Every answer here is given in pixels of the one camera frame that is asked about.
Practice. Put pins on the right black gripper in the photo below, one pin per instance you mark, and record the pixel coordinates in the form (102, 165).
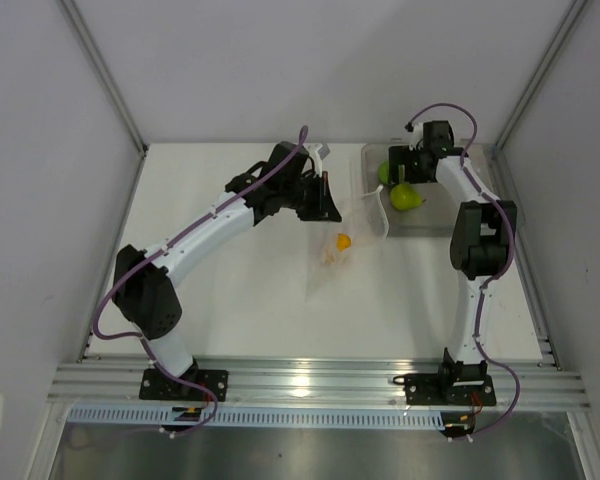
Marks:
(401, 156)

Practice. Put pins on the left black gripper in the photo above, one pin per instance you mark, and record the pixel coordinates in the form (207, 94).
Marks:
(323, 208)

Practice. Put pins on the round green lime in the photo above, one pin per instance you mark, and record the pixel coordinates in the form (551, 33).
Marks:
(383, 173)

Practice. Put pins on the green pear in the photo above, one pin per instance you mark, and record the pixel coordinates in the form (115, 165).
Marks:
(403, 197)

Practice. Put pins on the orange fruit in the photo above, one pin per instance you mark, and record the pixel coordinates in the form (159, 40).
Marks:
(342, 242)

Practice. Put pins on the clear zip top bag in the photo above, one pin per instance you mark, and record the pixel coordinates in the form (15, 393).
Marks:
(350, 235)

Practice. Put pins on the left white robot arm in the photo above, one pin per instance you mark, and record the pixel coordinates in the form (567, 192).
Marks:
(146, 280)

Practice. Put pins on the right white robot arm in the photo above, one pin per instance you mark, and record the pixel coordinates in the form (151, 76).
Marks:
(483, 239)

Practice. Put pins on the clear plastic food container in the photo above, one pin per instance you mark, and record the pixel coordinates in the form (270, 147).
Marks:
(439, 204)

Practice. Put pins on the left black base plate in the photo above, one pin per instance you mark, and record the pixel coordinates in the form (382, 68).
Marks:
(155, 386)

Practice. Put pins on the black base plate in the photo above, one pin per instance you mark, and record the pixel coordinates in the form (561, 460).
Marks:
(155, 386)
(428, 389)

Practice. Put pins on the right aluminium frame post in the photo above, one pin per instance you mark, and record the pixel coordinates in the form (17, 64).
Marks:
(558, 42)

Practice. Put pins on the aluminium frame post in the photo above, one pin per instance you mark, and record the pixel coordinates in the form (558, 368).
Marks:
(558, 42)
(97, 62)

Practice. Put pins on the slotted white cable duct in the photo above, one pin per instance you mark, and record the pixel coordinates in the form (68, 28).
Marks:
(165, 416)

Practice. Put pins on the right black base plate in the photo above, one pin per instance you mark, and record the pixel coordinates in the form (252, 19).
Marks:
(428, 389)

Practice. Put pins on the aluminium mounting rail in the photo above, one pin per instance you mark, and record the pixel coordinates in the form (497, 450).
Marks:
(306, 383)

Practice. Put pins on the left aluminium frame post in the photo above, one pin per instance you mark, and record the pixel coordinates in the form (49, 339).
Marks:
(97, 62)

